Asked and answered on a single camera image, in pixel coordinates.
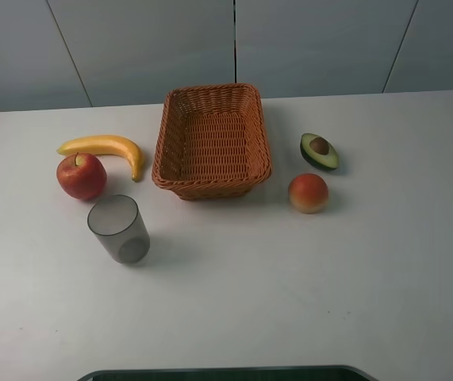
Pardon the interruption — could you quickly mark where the yellow banana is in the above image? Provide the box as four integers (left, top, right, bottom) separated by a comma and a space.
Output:
56, 135, 145, 183

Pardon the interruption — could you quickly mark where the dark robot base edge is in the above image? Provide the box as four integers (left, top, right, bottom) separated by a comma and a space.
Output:
79, 365, 375, 380

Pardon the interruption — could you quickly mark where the brown wicker basket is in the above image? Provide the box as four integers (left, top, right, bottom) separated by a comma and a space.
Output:
152, 83, 272, 201

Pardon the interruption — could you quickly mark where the orange red peach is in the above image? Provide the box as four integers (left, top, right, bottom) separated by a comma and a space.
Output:
288, 173, 329, 214

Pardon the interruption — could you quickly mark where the halved avocado with pit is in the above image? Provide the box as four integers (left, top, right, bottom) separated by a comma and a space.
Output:
299, 133, 340, 171

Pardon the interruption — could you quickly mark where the grey translucent plastic cup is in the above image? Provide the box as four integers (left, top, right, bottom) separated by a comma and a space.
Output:
86, 194, 150, 265

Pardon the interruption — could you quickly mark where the red apple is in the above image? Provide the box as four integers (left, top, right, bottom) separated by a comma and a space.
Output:
56, 153, 107, 201

